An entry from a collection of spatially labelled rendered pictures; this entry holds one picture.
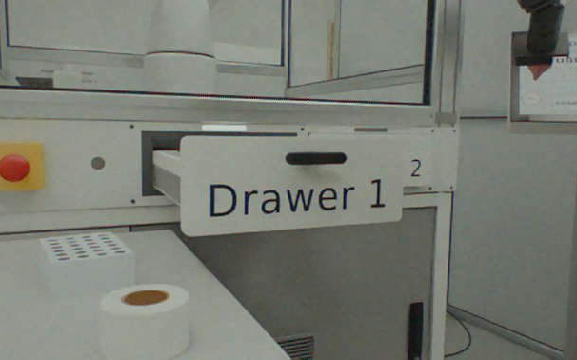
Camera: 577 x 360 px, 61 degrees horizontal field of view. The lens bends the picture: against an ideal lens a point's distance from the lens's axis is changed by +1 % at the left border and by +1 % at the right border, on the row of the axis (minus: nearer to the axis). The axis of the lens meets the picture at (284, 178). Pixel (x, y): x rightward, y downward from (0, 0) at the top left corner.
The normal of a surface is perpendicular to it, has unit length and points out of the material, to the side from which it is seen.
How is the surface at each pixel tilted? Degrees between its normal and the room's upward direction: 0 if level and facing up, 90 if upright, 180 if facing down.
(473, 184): 90
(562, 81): 50
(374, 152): 90
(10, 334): 0
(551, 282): 90
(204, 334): 0
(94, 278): 90
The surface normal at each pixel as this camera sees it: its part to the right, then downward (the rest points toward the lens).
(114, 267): 0.52, 0.10
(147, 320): 0.30, 0.11
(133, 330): 0.04, 0.11
